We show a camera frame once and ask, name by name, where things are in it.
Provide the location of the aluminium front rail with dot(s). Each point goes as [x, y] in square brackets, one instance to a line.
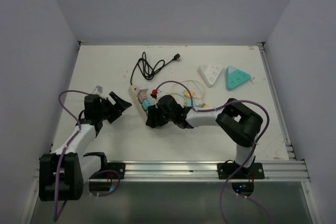
[275, 171]

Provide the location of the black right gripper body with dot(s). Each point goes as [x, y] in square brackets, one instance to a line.
[161, 118]

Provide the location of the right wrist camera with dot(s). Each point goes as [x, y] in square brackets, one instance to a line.
[155, 94]

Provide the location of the teal power strip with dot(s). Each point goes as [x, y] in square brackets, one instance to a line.
[235, 77]

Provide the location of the pink cube charger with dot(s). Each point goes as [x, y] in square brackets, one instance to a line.
[142, 96]

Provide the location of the light blue usb charger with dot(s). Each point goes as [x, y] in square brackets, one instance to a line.
[188, 102]

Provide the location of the beige power strip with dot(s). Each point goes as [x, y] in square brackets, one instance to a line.
[134, 92]

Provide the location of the teal cube charger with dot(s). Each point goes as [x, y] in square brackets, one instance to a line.
[146, 104]

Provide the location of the white triangular power strip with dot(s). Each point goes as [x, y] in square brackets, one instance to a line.
[210, 73]

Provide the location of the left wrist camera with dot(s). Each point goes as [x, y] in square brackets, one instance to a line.
[98, 90]

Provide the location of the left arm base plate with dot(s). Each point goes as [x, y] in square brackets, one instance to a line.
[118, 170]

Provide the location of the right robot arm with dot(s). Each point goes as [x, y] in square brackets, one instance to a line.
[238, 121]

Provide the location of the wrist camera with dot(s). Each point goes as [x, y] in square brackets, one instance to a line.
[155, 94]
[98, 90]

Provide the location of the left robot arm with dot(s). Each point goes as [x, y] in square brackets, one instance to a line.
[63, 173]

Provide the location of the white charger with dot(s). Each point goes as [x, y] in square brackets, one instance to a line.
[143, 89]

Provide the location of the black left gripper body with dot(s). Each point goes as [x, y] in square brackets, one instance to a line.
[107, 110]

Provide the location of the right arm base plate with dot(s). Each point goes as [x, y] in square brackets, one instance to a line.
[229, 169]

